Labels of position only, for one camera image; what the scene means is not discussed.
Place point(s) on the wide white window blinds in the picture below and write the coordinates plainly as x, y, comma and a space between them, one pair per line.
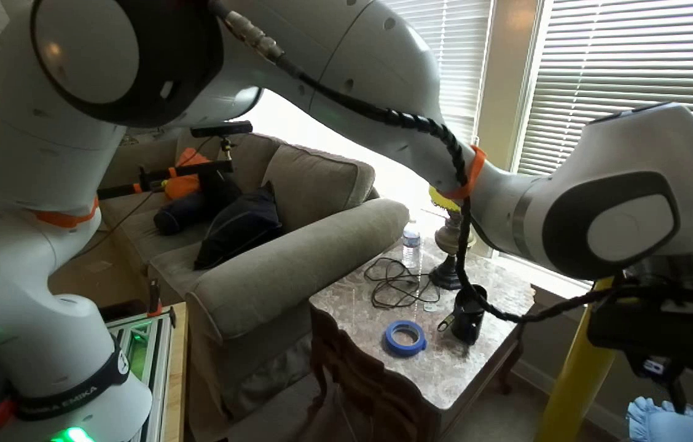
608, 57

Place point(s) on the dark clothing bundle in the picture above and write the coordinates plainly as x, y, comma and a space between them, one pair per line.
187, 210

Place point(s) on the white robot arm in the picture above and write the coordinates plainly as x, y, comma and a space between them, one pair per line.
347, 89

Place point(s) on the clear water bottle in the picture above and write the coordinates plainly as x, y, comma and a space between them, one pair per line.
412, 246

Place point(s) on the blue tape roll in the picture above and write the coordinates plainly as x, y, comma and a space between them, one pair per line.
404, 338

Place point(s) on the beige sofa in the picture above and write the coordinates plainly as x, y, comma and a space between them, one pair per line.
282, 271

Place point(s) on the black mug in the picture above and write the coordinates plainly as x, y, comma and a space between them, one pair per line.
468, 316

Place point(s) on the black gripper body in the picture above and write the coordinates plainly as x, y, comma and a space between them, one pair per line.
667, 328

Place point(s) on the green lit control box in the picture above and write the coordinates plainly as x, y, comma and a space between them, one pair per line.
141, 353

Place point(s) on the black tripod bar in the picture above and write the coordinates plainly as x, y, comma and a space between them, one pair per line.
222, 129

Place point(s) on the narrow white window blinds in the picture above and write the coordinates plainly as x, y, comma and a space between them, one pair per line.
453, 66

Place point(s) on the marble top side table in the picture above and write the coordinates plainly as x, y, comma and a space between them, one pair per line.
428, 360

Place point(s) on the yellow pole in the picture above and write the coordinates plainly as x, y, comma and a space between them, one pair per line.
577, 376

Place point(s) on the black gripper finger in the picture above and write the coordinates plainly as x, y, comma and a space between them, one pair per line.
678, 391

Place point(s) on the black orange tool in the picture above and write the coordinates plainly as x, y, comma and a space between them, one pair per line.
165, 176

